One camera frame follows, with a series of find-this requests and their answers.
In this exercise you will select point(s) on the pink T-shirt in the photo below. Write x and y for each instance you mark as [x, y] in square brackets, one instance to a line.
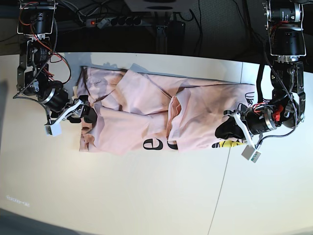
[156, 112]

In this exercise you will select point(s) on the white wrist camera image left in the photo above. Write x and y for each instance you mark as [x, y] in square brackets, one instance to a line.
[53, 130]

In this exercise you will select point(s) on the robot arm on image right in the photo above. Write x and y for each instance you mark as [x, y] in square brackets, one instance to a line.
[280, 83]

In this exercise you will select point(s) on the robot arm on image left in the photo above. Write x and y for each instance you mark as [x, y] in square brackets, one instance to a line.
[36, 23]

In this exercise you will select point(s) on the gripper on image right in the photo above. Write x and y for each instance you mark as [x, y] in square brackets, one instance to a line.
[247, 125]

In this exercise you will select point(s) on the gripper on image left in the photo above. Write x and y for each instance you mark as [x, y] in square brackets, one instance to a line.
[63, 108]

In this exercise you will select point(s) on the aluminium table leg post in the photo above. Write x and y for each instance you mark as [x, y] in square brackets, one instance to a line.
[161, 40]

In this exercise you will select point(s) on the black power strip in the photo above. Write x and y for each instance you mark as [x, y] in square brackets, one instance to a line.
[114, 22]

